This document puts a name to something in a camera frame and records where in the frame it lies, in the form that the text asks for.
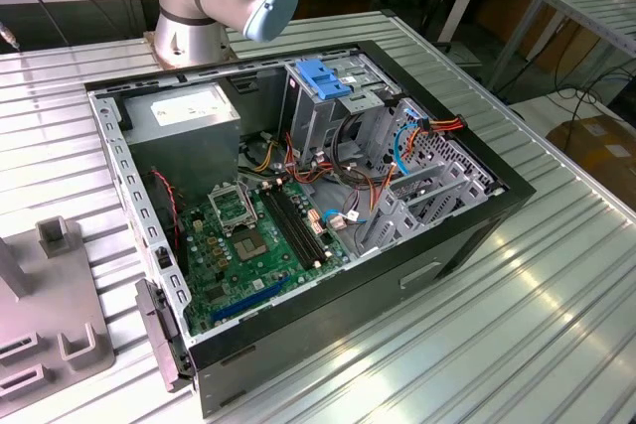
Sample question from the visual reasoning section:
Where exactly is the green motherboard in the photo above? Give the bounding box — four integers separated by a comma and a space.
178, 180, 349, 336

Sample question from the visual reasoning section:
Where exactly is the grey parts rack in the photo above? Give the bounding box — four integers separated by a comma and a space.
0, 214, 118, 418

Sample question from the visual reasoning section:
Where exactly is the metal slat side table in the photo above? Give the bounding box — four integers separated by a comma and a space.
489, 0, 636, 92

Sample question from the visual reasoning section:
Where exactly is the black open PC case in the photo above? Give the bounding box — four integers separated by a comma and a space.
82, 39, 538, 420

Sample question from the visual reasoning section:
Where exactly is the black round internal cable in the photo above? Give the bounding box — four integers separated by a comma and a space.
331, 113, 379, 192

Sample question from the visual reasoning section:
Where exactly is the metal socket cover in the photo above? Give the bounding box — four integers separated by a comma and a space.
207, 184, 259, 234

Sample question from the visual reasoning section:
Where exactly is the brown cardboard box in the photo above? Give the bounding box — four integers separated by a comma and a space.
546, 114, 636, 192

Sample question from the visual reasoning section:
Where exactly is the grey metal drive cage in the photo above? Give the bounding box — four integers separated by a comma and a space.
277, 54, 401, 165

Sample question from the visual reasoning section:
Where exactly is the black RAM slot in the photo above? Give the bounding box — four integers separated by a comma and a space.
261, 190, 314, 270
268, 189, 320, 266
280, 184, 331, 259
274, 187, 325, 263

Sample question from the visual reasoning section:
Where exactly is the long blue data wire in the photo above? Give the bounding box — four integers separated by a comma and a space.
393, 120, 423, 178

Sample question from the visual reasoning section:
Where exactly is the blue plastic drive bracket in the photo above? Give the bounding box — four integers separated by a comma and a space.
293, 59, 352, 101

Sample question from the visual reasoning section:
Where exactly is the short blue wire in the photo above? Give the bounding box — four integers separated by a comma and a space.
321, 209, 369, 226

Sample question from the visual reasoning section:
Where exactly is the grey plastic case latch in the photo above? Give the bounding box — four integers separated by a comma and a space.
134, 278, 193, 394

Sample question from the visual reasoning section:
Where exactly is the blue expansion slot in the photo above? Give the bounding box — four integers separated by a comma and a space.
212, 274, 292, 325

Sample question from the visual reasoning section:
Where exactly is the orange power wire black plug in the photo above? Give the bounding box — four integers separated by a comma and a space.
402, 114, 469, 160

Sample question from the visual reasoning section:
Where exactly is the red and black fan wire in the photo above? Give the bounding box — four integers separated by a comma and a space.
150, 169, 181, 251

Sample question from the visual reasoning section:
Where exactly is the grey metal disk bay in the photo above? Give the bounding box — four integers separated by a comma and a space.
355, 98, 501, 259

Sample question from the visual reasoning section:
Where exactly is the multicoloured internal wire bundle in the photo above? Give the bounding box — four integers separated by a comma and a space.
238, 130, 398, 216

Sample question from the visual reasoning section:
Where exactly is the grey power supply unit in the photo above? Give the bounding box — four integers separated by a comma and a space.
118, 81, 243, 202

